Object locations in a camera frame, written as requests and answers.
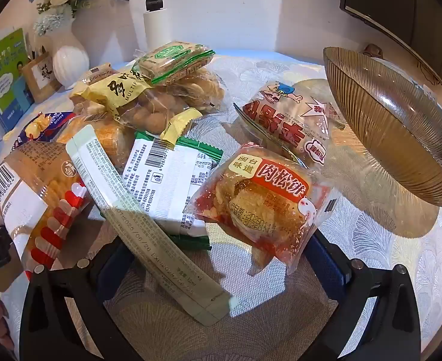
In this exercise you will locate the white pole lamp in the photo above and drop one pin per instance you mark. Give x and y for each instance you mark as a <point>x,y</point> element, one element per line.
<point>155,26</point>

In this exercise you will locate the clear bread roll packet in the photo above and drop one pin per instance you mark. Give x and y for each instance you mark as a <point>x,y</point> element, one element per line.
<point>202,90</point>

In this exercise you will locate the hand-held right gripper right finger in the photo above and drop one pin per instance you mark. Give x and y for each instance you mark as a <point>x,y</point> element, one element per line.
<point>330,261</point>

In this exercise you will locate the long pale green sachet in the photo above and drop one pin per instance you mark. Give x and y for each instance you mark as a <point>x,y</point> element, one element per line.
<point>157,255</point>

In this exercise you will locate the patterned tablecloth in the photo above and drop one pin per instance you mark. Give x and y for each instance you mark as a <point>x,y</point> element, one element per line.
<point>243,304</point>

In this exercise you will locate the white ribbed vase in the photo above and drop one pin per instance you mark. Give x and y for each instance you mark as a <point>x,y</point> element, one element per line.
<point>68,62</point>

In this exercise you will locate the small brown toy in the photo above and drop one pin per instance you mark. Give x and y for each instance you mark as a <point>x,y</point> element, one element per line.
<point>372,49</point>

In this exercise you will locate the meat floss cake packet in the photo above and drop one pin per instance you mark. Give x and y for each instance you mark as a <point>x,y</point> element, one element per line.
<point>258,203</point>

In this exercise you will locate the orange striped cracker packet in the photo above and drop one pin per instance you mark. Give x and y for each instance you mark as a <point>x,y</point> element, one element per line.
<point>29,195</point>

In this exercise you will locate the green-edged cracker packet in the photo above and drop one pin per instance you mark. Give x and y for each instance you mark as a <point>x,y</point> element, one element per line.
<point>172,60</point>

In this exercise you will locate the yellow twisted snack packet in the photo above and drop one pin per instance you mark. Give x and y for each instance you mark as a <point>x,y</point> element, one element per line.
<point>123,96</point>

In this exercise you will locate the red cartoon bread packet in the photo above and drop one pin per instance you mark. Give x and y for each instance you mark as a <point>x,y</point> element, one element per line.
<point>281,120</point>

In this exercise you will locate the green book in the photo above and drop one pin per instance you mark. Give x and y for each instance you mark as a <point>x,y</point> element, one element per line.
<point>2,71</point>

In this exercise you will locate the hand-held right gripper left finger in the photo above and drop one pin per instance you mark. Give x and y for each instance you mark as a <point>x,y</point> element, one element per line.
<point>104,267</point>

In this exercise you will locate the dark monitor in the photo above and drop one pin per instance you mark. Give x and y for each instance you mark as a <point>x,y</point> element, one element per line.
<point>412,15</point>

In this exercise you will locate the green white snack packet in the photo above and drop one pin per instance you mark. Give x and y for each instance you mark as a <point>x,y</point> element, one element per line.
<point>168,184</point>

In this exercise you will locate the small brown pastry packet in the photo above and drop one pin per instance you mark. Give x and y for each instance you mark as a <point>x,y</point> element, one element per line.
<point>100,72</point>

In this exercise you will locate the blue red chips packet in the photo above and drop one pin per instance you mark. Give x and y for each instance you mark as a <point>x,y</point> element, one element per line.
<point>40,128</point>

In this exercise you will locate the ribbed amber glass bowl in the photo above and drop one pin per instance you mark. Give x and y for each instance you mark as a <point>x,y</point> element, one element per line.
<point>394,120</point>

